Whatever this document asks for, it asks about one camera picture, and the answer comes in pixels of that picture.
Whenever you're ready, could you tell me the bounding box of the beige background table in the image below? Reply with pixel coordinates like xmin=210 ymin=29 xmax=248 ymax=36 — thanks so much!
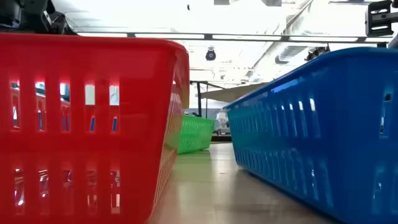
xmin=200 ymin=82 xmax=268 ymax=103

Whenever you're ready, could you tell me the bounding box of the black overhead camera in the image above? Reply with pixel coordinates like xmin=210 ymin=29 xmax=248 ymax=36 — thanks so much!
xmin=205 ymin=46 xmax=217 ymax=62

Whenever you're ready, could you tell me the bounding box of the green plastic slotted basket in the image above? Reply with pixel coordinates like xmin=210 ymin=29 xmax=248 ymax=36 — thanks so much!
xmin=177 ymin=113 xmax=216 ymax=155

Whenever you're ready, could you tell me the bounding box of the white background machine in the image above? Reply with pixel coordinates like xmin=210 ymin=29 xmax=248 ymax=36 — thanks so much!
xmin=214 ymin=111 xmax=231 ymax=136

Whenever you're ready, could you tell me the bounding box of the black metal background stand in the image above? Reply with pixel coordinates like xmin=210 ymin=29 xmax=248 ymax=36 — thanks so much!
xmin=189 ymin=80 xmax=225 ymax=118

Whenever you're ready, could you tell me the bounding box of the blue plastic slotted basket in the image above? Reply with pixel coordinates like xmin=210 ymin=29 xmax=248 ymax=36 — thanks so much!
xmin=224 ymin=46 xmax=398 ymax=224

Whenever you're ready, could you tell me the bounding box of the red plastic slotted basket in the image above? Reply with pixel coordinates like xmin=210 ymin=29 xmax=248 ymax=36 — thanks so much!
xmin=0 ymin=32 xmax=190 ymax=224

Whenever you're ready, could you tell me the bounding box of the black aluminium rig frame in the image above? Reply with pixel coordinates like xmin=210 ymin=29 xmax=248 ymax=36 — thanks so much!
xmin=76 ymin=0 xmax=398 ymax=47

